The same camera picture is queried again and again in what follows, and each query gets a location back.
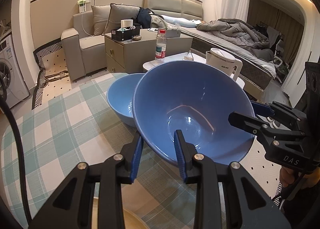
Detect cream plate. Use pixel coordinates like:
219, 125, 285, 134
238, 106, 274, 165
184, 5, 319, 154
91, 197, 149, 228

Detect blue bowl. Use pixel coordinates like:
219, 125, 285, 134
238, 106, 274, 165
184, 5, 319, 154
132, 60, 254, 165
106, 73, 144, 127

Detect right hand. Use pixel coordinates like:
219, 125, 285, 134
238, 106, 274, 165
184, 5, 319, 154
279, 166, 320, 190

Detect bed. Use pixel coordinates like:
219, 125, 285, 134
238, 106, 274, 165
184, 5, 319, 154
144, 0, 276, 92

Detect white electric kettle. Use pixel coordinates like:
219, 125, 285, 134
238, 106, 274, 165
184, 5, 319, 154
206, 48, 243, 81

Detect checkered tablecloth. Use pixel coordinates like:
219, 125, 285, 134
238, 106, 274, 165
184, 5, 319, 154
0, 72, 253, 229

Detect grey duvet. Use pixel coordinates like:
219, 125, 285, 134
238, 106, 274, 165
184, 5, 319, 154
196, 19, 274, 62

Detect white marble side table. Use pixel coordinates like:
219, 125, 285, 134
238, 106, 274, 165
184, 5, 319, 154
142, 52, 246, 89

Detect plastic water bottle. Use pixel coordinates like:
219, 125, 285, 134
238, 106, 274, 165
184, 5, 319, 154
155, 29, 167, 63

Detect white washing machine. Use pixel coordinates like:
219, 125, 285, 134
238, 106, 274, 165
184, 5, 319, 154
1, 34, 30, 108

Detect patterned floor mat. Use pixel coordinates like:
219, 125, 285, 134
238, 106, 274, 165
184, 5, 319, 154
31, 39, 108, 109

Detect grey nightstand cabinet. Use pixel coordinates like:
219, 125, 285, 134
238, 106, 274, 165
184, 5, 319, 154
105, 29, 193, 74

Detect grey sofa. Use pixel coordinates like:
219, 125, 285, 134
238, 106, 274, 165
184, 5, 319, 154
61, 11, 107, 81

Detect black organizer box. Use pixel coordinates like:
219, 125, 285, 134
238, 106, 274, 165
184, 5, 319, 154
111, 28, 140, 41

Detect dark grey cushion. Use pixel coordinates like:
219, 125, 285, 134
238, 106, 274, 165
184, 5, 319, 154
104, 3, 140, 33

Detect light grey cushion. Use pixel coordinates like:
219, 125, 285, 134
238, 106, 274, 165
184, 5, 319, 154
91, 5, 111, 35

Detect black cable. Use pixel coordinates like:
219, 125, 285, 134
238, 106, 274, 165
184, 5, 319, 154
0, 71, 33, 224

